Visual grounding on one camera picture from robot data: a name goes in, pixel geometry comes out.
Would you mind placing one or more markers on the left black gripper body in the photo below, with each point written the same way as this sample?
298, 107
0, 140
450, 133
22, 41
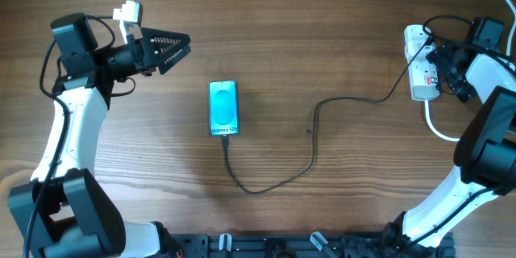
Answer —
135, 50

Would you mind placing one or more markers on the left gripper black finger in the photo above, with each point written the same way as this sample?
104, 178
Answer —
170, 61
163, 43

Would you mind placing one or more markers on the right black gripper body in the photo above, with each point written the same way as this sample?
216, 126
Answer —
443, 55

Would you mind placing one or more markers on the teal screen Galaxy smartphone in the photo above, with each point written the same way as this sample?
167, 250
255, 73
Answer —
223, 107

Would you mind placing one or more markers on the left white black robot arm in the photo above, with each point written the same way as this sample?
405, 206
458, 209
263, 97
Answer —
63, 211

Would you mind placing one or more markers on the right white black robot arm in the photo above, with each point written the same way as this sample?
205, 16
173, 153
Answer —
484, 159

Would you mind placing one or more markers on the white power strip socket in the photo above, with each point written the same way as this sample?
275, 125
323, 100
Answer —
423, 75

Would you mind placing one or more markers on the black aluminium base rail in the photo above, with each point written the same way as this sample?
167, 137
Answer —
262, 246

